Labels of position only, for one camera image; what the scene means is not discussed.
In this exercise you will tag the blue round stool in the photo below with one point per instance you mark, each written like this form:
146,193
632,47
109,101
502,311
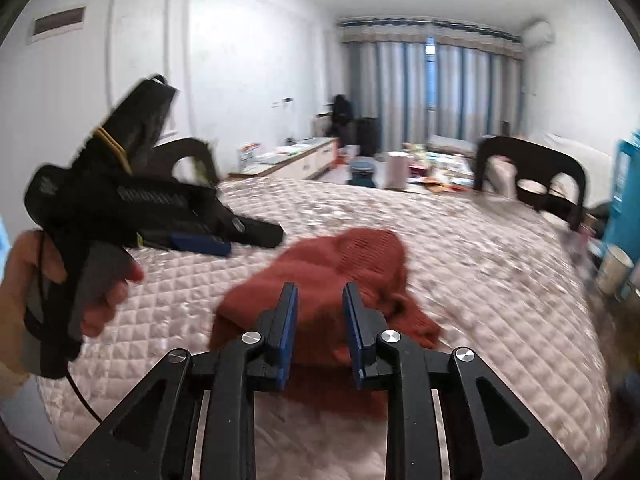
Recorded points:
362,174

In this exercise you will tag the pale cylindrical appliance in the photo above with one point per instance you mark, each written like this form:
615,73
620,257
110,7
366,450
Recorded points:
399,171

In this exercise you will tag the cluttered wooden low table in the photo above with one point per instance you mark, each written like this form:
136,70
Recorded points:
440,172

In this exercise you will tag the white low cabinet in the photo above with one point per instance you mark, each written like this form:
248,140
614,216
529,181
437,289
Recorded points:
300,157

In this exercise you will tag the dark wooden chair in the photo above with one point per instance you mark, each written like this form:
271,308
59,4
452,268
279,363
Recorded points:
192,147
530,152

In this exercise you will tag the red knit sweater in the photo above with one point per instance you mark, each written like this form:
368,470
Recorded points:
350,260

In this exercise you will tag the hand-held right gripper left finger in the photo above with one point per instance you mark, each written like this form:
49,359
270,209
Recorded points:
287,330

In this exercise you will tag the blue and white striped curtains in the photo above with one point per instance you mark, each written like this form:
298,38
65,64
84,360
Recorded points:
395,85

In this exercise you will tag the person's left hand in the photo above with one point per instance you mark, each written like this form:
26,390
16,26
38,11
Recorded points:
20,285

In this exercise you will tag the black backpack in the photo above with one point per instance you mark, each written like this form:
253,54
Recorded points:
341,115

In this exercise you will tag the wall socket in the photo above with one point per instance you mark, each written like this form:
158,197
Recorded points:
282,103

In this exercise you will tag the brown wall vent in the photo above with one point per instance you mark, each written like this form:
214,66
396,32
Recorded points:
59,24

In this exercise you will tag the white printed cup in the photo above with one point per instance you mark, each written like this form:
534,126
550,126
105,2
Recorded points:
614,270

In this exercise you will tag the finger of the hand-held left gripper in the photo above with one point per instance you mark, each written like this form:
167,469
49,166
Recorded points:
200,245
255,232

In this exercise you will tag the black box speaker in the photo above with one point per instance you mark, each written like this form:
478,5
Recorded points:
367,137

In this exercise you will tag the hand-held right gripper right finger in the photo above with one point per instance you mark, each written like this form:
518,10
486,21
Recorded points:
352,330

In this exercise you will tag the beige quilted blanket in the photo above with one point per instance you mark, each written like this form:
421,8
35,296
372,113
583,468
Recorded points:
475,310

